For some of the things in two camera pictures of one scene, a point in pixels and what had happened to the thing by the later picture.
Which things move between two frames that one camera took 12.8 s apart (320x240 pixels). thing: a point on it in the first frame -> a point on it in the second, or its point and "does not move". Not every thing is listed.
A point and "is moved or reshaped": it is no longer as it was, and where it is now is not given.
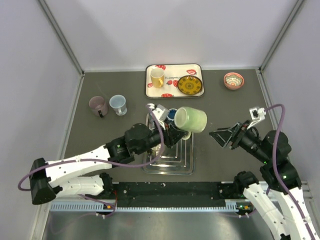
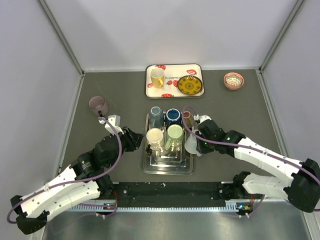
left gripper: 177,134 -> 133,139
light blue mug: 118,102 -> 190,145
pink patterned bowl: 234,80 does not move
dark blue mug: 171,114 does not move
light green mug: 191,120 is moved or reshaped
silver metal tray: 179,159 does not move
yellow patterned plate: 190,85 does not move
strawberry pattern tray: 172,73 does not move
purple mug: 97,103 does not move
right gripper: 234,133 -> 202,149
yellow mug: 157,76 does not move
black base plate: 141,194 does not move
